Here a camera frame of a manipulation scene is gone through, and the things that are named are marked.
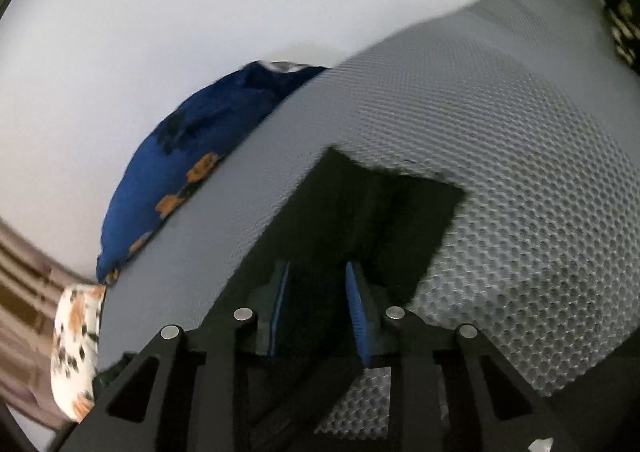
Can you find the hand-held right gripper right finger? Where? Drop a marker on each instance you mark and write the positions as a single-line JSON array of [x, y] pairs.
[[356, 302]]

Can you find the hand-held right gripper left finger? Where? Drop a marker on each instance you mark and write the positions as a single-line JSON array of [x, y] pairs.
[[281, 302]]

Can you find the blue printed blanket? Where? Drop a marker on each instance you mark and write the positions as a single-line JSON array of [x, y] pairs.
[[200, 141]]

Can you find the white floral pillow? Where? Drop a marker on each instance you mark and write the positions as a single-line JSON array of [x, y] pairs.
[[75, 347]]

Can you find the grey mesh mattress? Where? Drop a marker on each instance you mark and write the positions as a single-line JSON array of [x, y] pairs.
[[500, 131]]

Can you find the brown striped cloth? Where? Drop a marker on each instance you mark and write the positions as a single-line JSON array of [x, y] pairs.
[[25, 292]]

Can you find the black white striped cloth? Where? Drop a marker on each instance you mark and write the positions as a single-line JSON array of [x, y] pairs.
[[622, 26]]

